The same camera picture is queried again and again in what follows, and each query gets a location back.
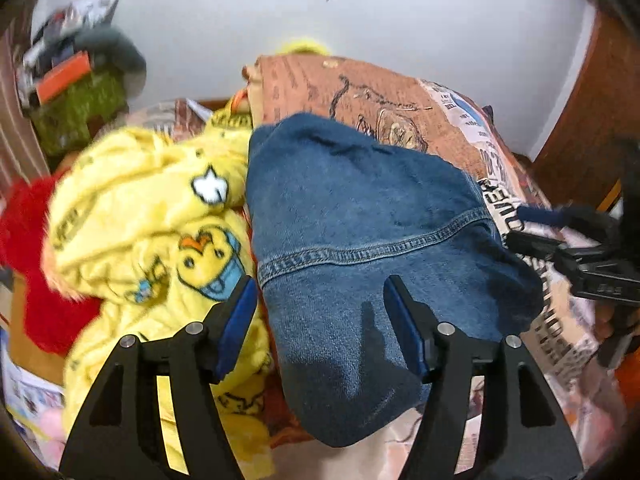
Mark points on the orange box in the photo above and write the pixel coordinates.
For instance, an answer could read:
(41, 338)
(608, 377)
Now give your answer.
(62, 77)

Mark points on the red fluffy garment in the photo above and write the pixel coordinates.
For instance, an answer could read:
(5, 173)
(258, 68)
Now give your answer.
(25, 240)

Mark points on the printed paper sheet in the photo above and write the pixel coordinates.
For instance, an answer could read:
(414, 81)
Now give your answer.
(22, 392)

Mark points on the grey cloth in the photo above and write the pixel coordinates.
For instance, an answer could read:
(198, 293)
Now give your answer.
(117, 47)

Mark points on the brown cardboard box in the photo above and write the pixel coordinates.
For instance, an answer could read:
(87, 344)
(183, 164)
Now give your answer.
(35, 345)

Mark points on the person's right hand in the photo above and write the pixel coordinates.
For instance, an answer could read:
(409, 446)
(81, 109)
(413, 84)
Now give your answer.
(606, 325)

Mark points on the printed blanket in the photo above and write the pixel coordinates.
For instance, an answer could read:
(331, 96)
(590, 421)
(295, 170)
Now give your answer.
(400, 110)

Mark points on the yellow plush toy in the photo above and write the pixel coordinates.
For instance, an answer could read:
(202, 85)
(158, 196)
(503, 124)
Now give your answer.
(302, 45)

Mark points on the blue denim jeans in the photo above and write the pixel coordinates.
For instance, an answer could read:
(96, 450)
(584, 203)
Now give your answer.
(360, 200)

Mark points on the person's right forearm orange sleeve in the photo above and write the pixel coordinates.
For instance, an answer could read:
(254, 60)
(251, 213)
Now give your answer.
(631, 380)

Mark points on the green box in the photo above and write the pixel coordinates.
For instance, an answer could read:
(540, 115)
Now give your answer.
(75, 110)

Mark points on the yellow duck-print fleece garment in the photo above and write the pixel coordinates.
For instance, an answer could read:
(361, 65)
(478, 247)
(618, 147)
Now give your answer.
(140, 200)

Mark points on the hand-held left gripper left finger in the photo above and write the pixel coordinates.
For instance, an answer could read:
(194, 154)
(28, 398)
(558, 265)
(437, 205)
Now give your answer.
(235, 327)

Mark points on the pile of magazines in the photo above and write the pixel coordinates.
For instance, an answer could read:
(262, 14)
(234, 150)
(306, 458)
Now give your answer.
(65, 17)

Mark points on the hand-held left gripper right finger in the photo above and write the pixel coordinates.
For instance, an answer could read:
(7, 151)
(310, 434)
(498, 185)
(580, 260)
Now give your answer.
(406, 330)

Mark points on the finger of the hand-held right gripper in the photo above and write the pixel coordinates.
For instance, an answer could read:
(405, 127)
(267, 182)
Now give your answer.
(542, 216)
(532, 245)

